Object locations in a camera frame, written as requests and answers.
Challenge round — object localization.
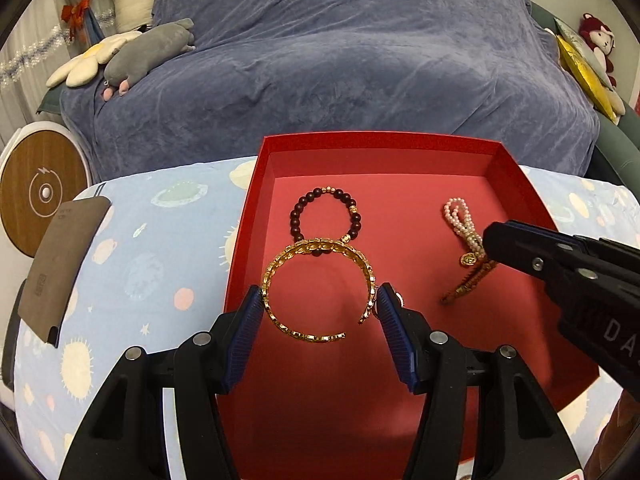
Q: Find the brown notebook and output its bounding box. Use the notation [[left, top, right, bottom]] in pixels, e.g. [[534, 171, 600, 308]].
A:
[[17, 196, 112, 348]]

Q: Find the gold cushion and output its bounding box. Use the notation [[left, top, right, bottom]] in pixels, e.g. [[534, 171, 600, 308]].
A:
[[556, 35, 618, 123]]

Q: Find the gold cuff bracelet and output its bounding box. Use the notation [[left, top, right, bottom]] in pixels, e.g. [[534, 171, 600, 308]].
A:
[[261, 237, 378, 345]]

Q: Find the cream flower-shaped pillow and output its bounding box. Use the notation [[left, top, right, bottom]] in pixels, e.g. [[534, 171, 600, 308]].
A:
[[46, 30, 143, 88]]

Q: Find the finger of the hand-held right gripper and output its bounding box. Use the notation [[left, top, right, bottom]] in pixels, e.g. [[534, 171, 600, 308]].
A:
[[505, 219, 640, 281], [482, 221, 598, 286]]

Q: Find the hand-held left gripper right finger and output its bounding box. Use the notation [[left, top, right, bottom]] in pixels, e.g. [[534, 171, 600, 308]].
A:
[[376, 283, 583, 480]]

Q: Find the blue covered sofa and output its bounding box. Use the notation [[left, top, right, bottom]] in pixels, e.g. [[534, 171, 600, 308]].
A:
[[60, 0, 601, 183]]

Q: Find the red cardboard box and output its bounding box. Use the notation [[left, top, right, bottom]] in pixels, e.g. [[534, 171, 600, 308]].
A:
[[214, 134, 601, 480]]

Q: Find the green sofa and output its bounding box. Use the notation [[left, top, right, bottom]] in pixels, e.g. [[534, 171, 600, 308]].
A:
[[35, 0, 640, 196]]

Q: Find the red ribbon bow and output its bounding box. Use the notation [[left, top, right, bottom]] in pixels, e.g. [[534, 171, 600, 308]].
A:
[[61, 0, 93, 28]]

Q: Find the red monkey plush toy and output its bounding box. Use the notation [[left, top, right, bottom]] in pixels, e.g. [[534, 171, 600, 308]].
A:
[[579, 11, 618, 88]]

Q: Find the grey plush toy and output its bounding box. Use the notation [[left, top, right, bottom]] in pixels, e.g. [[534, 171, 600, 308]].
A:
[[102, 17, 197, 100]]

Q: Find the silver tinsel garland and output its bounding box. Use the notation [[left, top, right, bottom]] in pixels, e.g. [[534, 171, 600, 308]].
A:
[[0, 7, 118, 86]]

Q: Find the silver cushion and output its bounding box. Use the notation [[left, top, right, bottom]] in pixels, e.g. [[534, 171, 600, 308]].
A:
[[552, 16, 608, 88]]

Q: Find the white curtain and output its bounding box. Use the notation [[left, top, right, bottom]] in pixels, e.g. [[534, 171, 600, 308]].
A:
[[0, 0, 88, 111]]

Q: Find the gold wristwatch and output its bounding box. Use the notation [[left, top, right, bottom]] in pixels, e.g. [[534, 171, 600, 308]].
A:
[[440, 255, 498, 307]]

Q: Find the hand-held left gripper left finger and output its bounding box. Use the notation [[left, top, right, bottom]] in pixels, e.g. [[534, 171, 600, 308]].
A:
[[70, 285, 263, 480]]

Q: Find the pink pearl bracelet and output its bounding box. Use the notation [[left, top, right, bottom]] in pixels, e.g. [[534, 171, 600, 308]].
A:
[[442, 197, 488, 266]]

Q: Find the dark wooden bead bracelet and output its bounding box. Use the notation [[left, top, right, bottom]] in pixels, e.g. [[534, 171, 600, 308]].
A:
[[290, 186, 362, 256]]

